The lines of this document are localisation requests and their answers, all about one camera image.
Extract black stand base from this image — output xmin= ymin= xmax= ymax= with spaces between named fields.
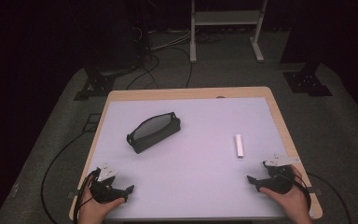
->
xmin=74 ymin=60 xmax=139 ymax=102

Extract right hand-held gripper black cable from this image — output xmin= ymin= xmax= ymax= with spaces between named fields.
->
xmin=287 ymin=170 xmax=312 ymax=213

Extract person's left hand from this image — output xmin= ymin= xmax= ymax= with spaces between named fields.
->
xmin=77 ymin=182 xmax=127 ymax=224

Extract left hand-held gripper black cable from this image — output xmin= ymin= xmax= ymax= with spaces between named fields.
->
xmin=73 ymin=167 xmax=103 ymax=224

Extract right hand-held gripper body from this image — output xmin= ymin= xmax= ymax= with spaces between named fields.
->
xmin=259 ymin=153 xmax=301 ymax=195

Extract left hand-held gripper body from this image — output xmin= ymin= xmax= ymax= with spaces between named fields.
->
xmin=89 ymin=162 xmax=129 ymax=204

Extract person's right hand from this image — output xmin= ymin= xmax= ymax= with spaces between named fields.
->
xmin=258 ymin=163 xmax=313 ymax=224

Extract white table mat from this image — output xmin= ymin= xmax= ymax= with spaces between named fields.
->
xmin=83 ymin=96 xmax=315 ymax=221

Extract white eraser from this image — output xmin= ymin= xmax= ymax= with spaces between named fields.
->
xmin=235 ymin=133 xmax=244 ymax=159

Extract white floor cables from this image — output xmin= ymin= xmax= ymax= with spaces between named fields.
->
xmin=148 ymin=28 xmax=194 ymax=52

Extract black floor plate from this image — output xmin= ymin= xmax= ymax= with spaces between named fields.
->
xmin=282 ymin=62 xmax=334 ymax=98

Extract small black floor frame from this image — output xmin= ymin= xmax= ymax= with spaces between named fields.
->
xmin=81 ymin=112 xmax=103 ymax=133

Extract hand-held gripper black cable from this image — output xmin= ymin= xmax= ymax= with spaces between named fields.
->
xmin=287 ymin=170 xmax=312 ymax=213
xmin=73 ymin=167 xmax=103 ymax=224

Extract black floor cable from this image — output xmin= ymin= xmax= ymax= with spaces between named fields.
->
xmin=39 ymin=130 xmax=91 ymax=224
xmin=306 ymin=172 xmax=352 ymax=224

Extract white metal stand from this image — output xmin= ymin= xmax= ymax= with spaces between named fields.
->
xmin=189 ymin=0 xmax=269 ymax=63

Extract black pencil case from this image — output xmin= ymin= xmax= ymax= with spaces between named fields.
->
xmin=126 ymin=111 xmax=182 ymax=155

